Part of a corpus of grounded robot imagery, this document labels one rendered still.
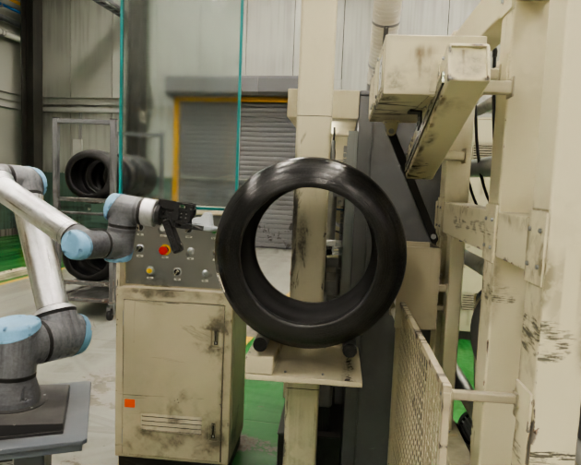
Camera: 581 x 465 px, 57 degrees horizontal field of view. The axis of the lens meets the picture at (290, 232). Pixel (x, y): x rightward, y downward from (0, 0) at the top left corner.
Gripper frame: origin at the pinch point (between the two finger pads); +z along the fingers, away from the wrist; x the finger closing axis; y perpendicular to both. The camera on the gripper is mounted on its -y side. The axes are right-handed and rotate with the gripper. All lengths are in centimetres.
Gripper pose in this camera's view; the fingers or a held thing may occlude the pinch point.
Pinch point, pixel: (216, 230)
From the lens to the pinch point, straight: 174.7
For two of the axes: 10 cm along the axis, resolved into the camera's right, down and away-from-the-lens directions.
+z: 9.8, 1.7, -0.7
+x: 0.9, -0.9, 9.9
